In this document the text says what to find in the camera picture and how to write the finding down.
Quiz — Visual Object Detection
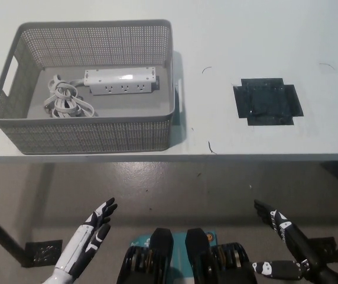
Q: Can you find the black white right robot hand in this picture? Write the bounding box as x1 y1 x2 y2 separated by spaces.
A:
251 199 321 281

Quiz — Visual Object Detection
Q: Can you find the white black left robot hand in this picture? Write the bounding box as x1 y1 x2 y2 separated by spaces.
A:
53 197 119 276

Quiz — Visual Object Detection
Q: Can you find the white power strip with cord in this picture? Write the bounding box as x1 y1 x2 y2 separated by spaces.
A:
43 67 161 120

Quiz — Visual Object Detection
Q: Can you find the grey perforated plastic basket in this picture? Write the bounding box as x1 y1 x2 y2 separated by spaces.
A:
0 19 184 156

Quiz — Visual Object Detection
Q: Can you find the black teal robot body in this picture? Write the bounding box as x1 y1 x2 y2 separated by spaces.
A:
115 227 258 284

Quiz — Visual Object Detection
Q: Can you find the black tape patch on table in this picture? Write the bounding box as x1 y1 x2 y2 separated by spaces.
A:
232 78 305 127

